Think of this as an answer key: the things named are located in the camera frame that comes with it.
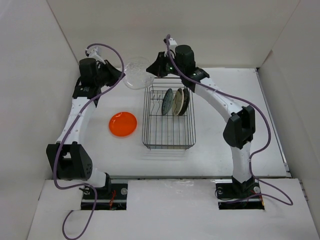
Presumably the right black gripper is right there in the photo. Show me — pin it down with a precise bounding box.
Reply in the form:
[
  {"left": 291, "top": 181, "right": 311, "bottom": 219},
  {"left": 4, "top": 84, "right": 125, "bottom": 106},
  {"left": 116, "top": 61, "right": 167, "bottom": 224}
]
[{"left": 146, "top": 51, "right": 184, "bottom": 78}]

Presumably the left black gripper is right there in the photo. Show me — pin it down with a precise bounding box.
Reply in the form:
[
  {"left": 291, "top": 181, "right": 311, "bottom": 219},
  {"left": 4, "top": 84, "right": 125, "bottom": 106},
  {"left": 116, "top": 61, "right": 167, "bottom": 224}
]
[{"left": 95, "top": 59, "right": 125, "bottom": 88}]

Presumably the clear glass plate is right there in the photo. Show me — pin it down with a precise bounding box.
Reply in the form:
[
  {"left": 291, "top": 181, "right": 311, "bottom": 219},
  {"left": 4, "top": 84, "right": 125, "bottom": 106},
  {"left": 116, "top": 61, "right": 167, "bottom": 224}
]
[{"left": 123, "top": 57, "right": 155, "bottom": 90}]

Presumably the blue patterned ceramic plate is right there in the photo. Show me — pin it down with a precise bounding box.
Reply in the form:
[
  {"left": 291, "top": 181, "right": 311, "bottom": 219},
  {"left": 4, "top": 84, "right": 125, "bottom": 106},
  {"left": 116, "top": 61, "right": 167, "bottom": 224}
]
[{"left": 161, "top": 88, "right": 173, "bottom": 116}]

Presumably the cream and black plate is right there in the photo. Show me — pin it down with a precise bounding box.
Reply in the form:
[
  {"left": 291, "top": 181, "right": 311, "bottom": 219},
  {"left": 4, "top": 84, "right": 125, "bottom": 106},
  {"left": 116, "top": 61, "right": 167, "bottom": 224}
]
[{"left": 172, "top": 88, "right": 185, "bottom": 116}]

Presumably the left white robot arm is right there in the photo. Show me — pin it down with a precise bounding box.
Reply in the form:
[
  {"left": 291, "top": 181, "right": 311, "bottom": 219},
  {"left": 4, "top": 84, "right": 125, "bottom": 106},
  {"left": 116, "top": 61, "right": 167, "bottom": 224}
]
[{"left": 46, "top": 57, "right": 124, "bottom": 199}]

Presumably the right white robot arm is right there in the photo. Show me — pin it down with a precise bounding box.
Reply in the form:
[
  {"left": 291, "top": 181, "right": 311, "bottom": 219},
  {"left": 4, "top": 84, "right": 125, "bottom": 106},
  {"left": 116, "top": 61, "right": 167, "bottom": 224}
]
[{"left": 146, "top": 45, "right": 256, "bottom": 197}]

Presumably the orange plate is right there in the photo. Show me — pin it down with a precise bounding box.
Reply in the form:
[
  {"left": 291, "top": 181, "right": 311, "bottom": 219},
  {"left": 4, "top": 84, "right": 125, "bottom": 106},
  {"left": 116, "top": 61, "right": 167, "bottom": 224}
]
[{"left": 108, "top": 111, "right": 138, "bottom": 138}]

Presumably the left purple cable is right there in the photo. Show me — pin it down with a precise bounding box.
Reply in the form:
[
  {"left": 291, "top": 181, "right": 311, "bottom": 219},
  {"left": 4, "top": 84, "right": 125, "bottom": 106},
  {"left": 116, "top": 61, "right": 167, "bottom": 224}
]
[{"left": 53, "top": 43, "right": 126, "bottom": 240}]

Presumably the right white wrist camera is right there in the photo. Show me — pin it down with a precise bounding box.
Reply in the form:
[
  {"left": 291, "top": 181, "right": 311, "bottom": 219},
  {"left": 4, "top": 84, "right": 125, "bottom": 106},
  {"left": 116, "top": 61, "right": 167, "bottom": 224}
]
[{"left": 164, "top": 37, "right": 178, "bottom": 51}]

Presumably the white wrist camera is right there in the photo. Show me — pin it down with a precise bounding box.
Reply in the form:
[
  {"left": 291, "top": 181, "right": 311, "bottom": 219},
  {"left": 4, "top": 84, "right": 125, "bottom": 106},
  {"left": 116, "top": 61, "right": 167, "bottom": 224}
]
[
  {"left": 164, "top": 37, "right": 178, "bottom": 51},
  {"left": 85, "top": 46, "right": 105, "bottom": 63}
]

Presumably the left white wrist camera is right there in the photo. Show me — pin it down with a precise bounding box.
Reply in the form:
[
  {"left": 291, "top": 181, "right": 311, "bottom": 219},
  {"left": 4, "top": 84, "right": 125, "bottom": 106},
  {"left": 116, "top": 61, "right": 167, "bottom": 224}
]
[{"left": 85, "top": 46, "right": 105, "bottom": 63}]

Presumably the grey wire dish rack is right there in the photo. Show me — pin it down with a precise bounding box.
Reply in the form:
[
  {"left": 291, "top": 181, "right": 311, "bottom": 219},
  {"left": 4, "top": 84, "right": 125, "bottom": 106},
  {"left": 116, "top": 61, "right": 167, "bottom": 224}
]
[{"left": 142, "top": 77, "right": 196, "bottom": 150}]

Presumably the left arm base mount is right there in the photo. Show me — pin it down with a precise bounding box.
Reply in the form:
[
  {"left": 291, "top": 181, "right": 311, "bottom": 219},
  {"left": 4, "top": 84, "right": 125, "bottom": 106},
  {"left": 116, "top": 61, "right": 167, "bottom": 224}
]
[{"left": 80, "top": 179, "right": 128, "bottom": 211}]

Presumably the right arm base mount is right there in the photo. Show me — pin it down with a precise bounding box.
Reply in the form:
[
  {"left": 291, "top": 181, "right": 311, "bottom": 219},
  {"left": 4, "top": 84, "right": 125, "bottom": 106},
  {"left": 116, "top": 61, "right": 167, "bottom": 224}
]
[{"left": 215, "top": 182, "right": 265, "bottom": 210}]

